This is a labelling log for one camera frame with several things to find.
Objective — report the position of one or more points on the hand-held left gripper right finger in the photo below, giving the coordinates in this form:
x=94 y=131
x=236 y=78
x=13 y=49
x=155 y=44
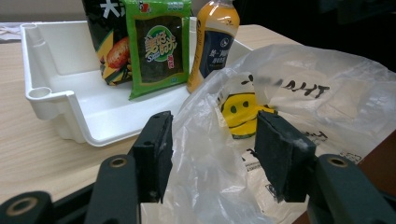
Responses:
x=280 y=155

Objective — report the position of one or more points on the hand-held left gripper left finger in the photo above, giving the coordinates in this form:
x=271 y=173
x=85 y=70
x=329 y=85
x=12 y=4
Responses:
x=155 y=155

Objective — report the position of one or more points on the clear plastic bag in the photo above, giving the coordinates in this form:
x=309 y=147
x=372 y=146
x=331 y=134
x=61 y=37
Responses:
x=311 y=93

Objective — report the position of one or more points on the green seaweed packet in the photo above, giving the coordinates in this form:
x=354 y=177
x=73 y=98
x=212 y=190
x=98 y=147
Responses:
x=158 y=46

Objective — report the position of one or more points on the black and yellow chips bag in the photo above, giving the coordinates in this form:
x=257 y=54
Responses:
x=106 y=40

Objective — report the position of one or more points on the white plastic bin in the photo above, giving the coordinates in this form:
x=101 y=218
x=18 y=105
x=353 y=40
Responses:
x=71 y=62

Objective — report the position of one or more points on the orange drink bottle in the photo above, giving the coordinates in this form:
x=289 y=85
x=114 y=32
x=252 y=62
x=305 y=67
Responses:
x=214 y=37

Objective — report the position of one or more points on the red-brown box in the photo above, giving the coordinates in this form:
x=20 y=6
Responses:
x=378 y=161

